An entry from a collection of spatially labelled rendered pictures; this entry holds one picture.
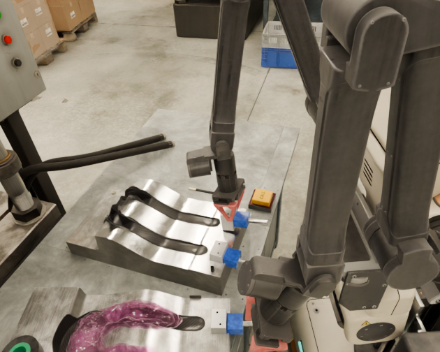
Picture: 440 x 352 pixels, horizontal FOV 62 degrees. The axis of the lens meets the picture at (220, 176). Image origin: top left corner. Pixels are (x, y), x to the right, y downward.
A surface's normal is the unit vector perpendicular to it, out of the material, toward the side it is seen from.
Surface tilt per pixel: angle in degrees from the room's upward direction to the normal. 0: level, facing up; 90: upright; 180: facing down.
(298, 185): 0
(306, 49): 86
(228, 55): 87
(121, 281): 0
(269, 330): 25
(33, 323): 0
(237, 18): 92
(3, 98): 90
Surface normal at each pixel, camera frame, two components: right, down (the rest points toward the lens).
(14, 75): 0.95, 0.18
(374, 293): 0.05, 0.65
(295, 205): -0.05, -0.76
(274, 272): 0.31, -0.74
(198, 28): -0.28, 0.64
